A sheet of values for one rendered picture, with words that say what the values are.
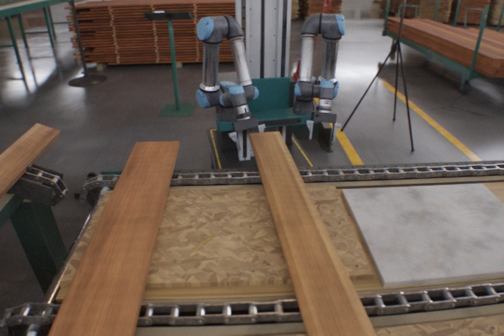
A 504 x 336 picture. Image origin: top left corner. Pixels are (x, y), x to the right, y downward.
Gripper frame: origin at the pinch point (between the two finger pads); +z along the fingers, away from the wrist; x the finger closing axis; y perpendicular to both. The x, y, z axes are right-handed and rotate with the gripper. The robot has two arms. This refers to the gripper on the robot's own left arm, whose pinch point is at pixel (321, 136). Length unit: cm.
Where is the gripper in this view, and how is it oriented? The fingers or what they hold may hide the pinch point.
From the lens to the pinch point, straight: 197.8
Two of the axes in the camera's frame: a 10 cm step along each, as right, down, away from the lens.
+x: 9.9, 0.8, 1.3
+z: -0.9, 9.9, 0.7
